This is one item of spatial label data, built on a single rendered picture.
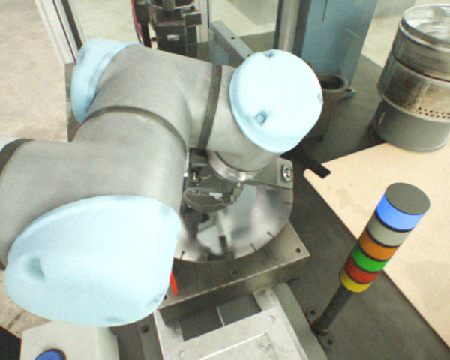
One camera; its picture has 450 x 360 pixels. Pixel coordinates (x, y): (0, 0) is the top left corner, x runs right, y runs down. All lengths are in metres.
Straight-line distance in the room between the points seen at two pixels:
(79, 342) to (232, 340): 0.24
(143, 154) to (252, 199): 0.45
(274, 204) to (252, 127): 0.38
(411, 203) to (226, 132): 0.22
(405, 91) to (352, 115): 0.28
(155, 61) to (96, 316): 0.18
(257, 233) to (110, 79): 0.39
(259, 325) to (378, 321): 0.31
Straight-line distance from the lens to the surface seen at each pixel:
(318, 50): 1.19
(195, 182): 0.43
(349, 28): 1.24
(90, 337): 0.58
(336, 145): 1.09
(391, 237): 0.40
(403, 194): 0.39
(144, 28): 0.51
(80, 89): 0.26
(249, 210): 0.59
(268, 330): 0.54
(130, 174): 0.16
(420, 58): 0.99
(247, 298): 0.72
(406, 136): 1.13
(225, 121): 0.25
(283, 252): 0.66
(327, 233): 0.84
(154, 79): 0.24
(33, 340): 0.61
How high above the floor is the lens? 1.41
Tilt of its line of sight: 47 degrees down
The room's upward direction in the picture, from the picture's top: straight up
